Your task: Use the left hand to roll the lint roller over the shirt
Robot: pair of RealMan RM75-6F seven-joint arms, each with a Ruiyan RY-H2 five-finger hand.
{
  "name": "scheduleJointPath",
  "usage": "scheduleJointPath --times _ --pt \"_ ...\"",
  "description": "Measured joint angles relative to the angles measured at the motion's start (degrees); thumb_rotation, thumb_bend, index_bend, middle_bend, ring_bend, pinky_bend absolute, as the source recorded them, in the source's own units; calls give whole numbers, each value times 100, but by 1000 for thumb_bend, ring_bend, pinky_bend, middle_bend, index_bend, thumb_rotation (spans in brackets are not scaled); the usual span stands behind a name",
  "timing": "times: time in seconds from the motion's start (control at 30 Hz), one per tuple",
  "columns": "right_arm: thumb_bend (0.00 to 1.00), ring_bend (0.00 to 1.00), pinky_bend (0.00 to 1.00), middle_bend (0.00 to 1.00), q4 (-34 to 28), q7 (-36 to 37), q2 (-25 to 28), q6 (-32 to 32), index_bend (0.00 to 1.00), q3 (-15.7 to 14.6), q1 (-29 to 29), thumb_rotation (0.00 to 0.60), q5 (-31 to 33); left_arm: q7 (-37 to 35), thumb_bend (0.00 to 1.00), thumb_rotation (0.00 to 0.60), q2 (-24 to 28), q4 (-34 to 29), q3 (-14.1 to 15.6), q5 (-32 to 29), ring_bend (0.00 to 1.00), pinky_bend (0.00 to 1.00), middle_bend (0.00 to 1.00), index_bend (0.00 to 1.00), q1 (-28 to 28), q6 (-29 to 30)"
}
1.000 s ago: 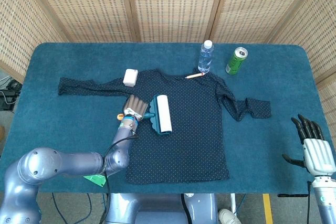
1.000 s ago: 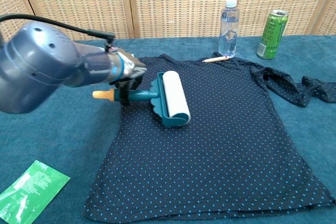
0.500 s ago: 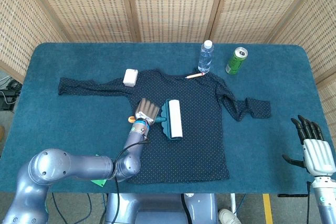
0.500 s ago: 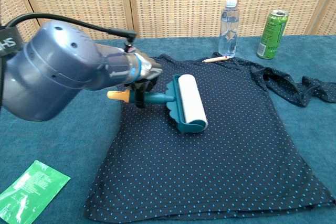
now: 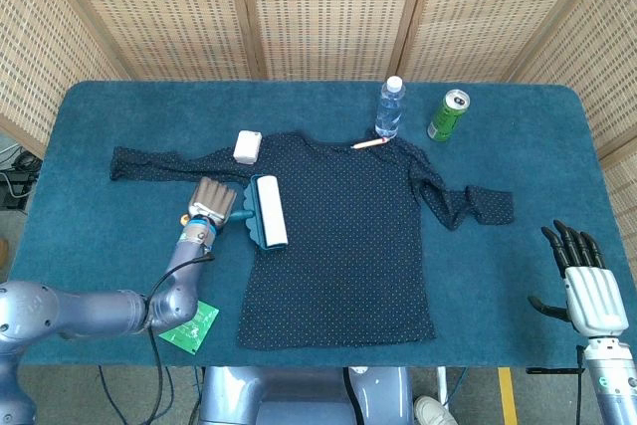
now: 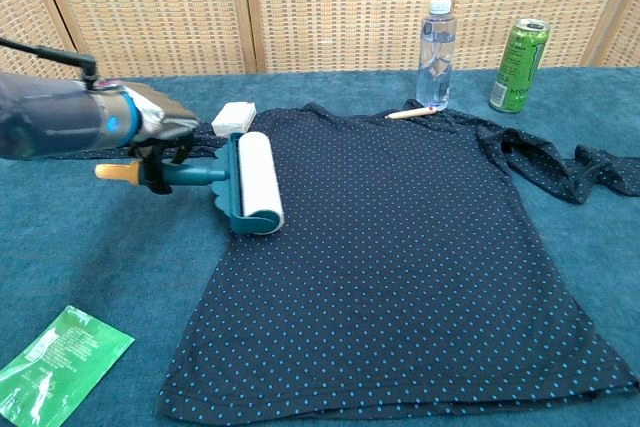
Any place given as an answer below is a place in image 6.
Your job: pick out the small white box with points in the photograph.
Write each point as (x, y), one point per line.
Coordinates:
(232, 118)

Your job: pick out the clear plastic water bottle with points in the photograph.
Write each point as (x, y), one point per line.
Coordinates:
(436, 62)

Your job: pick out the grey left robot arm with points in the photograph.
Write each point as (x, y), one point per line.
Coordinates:
(50, 117)

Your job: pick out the green foil packet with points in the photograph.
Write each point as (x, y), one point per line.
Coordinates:
(65, 362)

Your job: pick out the green drink can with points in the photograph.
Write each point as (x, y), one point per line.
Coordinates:
(517, 72)

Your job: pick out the blue carpet table cover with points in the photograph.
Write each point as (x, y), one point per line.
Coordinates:
(100, 257)

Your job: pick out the dark polka dot shirt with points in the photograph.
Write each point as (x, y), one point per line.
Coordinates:
(380, 247)

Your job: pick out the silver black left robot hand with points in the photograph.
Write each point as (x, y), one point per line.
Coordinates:
(160, 117)

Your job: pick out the teal white lint roller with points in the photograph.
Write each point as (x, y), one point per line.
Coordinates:
(257, 177)

